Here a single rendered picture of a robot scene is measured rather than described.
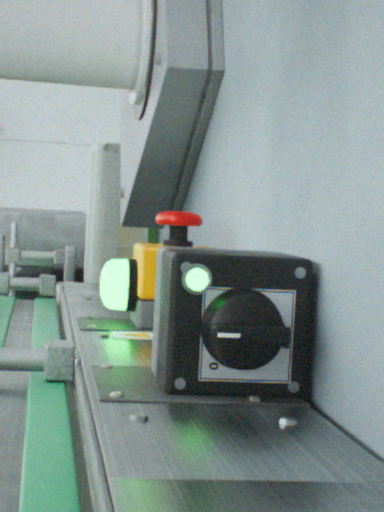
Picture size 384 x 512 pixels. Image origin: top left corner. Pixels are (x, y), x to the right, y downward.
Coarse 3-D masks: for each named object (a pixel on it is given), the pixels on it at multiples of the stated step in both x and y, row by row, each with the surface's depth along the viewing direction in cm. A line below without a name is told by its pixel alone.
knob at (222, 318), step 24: (240, 288) 57; (216, 312) 55; (240, 312) 55; (264, 312) 55; (216, 336) 54; (240, 336) 54; (264, 336) 54; (288, 336) 54; (216, 360) 57; (240, 360) 55; (264, 360) 55
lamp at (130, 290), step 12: (108, 264) 87; (120, 264) 87; (132, 264) 87; (108, 276) 86; (120, 276) 86; (132, 276) 86; (108, 288) 86; (120, 288) 86; (132, 288) 86; (108, 300) 87; (120, 300) 87; (132, 300) 87
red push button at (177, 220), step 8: (160, 216) 88; (168, 216) 87; (176, 216) 87; (184, 216) 87; (192, 216) 87; (200, 216) 88; (168, 224) 87; (176, 224) 87; (184, 224) 87; (192, 224) 87; (200, 224) 88; (176, 232) 88; (184, 232) 88; (176, 240) 88; (184, 240) 88
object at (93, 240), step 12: (96, 144) 134; (96, 156) 133; (96, 168) 133; (96, 180) 133; (96, 192) 133; (96, 204) 133; (96, 216) 133; (96, 228) 133; (96, 240) 134; (96, 252) 134; (84, 264) 150; (96, 264) 134; (84, 276) 150; (96, 276) 134
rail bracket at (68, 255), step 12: (12, 228) 192; (12, 240) 192; (12, 252) 191; (24, 252) 192; (36, 252) 193; (48, 252) 193; (60, 252) 192; (72, 252) 192; (12, 264) 192; (72, 264) 192; (12, 276) 192; (72, 276) 192
